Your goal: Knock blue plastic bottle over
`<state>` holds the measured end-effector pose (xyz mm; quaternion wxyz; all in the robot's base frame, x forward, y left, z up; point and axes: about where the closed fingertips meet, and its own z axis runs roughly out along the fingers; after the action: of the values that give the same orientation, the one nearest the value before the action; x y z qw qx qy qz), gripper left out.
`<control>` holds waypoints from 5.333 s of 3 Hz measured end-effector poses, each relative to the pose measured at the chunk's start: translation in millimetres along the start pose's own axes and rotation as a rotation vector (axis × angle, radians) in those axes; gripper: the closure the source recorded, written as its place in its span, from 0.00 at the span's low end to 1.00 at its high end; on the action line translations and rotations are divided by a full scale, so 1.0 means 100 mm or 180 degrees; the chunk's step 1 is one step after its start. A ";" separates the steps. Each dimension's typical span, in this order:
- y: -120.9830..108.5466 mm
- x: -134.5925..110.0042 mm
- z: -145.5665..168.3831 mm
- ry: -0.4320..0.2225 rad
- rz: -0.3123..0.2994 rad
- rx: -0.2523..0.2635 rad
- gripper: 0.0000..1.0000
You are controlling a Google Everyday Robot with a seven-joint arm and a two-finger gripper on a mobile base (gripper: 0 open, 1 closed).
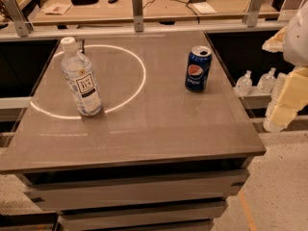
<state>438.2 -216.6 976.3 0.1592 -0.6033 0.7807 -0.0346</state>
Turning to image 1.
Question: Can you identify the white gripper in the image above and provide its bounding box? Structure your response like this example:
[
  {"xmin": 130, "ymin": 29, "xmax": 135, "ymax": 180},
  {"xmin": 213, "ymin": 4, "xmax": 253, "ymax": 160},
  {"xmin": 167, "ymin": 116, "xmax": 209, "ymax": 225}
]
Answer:
[{"xmin": 262, "ymin": 1, "xmax": 308, "ymax": 132}]

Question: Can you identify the clear plastic water bottle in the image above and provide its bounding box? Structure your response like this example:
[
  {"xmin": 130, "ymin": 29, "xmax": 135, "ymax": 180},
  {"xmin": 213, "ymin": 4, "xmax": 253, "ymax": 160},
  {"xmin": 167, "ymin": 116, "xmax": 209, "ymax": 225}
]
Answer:
[{"xmin": 61, "ymin": 37, "xmax": 102, "ymax": 116}]

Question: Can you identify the clear sanitizer bottle right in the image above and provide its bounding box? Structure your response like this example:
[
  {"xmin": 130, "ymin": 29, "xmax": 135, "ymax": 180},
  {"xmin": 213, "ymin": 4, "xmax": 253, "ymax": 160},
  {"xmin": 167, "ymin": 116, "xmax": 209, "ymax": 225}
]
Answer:
[{"xmin": 257, "ymin": 67, "xmax": 275, "ymax": 93}]

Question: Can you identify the clear sanitizer bottle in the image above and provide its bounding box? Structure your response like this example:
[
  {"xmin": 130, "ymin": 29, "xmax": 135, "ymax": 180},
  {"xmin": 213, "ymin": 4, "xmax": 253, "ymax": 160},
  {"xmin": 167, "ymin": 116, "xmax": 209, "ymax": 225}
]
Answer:
[
  {"xmin": 234, "ymin": 70, "xmax": 252, "ymax": 96},
  {"xmin": 257, "ymin": 67, "xmax": 275, "ymax": 93}
]

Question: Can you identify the clear sanitizer bottle left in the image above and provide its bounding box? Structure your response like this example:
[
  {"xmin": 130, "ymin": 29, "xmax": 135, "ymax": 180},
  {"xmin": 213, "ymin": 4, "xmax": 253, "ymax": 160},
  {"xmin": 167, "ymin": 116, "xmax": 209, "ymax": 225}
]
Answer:
[{"xmin": 234, "ymin": 70, "xmax": 252, "ymax": 96}]

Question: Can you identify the blue Pepsi can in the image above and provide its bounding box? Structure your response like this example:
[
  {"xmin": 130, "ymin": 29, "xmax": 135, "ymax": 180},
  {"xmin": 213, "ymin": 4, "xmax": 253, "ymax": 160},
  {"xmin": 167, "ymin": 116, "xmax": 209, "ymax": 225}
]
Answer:
[{"xmin": 185, "ymin": 45, "xmax": 212, "ymax": 92}]

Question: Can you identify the white paper sheet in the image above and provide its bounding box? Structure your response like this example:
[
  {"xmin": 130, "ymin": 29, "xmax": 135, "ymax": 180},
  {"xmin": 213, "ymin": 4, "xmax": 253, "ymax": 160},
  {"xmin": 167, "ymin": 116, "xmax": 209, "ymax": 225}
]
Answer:
[{"xmin": 192, "ymin": 2, "xmax": 217, "ymax": 14}]

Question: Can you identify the small black remote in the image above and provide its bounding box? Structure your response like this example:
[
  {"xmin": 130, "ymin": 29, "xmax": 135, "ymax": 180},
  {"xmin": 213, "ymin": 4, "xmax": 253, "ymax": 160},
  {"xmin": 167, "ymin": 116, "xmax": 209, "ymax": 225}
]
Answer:
[{"xmin": 108, "ymin": 0, "xmax": 118, "ymax": 4}]

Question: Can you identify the black object on desk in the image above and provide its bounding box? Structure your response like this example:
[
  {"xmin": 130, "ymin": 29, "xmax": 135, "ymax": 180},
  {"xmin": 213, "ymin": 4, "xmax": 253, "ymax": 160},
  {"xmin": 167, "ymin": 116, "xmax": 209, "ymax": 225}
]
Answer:
[{"xmin": 71, "ymin": 0, "xmax": 99, "ymax": 6}]

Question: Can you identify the small dark snack packet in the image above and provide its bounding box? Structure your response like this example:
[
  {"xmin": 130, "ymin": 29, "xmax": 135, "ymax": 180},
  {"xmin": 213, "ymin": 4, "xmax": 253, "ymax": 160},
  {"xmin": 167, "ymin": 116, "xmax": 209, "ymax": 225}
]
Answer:
[{"xmin": 77, "ymin": 39, "xmax": 85, "ymax": 53}]

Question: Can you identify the grey drawer cabinet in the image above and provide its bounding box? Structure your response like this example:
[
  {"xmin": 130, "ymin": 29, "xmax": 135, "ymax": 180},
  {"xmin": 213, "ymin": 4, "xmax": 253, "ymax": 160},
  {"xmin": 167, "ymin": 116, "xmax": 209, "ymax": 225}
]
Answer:
[{"xmin": 15, "ymin": 157, "xmax": 256, "ymax": 231}]

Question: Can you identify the brown paper envelope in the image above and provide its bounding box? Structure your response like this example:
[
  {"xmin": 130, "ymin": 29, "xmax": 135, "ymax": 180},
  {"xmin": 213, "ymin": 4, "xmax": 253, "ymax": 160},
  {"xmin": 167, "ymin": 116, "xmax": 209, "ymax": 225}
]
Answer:
[{"xmin": 43, "ymin": 3, "xmax": 70, "ymax": 15}]

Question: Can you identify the right metal bracket post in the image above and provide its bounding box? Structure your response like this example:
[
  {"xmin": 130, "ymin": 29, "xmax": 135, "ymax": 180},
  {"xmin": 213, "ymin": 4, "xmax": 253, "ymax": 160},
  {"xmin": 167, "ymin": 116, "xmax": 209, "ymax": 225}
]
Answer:
[{"xmin": 243, "ymin": 0, "xmax": 263, "ymax": 27}]

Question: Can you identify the metal bracket post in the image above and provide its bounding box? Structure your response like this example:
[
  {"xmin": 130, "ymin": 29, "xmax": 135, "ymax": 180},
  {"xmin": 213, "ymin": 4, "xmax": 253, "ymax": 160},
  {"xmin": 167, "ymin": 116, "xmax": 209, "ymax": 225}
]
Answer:
[
  {"xmin": 132, "ymin": 0, "xmax": 143, "ymax": 32},
  {"xmin": 243, "ymin": 0, "xmax": 263, "ymax": 27},
  {"xmin": 3, "ymin": 0, "xmax": 34, "ymax": 37}
]

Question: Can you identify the middle metal bracket post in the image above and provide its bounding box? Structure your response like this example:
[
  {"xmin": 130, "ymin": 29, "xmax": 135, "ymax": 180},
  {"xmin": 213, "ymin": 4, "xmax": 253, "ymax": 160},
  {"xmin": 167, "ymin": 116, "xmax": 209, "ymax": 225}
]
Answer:
[{"xmin": 132, "ymin": 0, "xmax": 143, "ymax": 32}]

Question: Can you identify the left metal bracket post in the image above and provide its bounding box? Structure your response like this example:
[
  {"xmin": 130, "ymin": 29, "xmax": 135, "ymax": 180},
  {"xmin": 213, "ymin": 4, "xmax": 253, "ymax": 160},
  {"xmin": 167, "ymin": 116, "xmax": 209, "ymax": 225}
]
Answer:
[{"xmin": 3, "ymin": 0, "xmax": 34, "ymax": 37}]

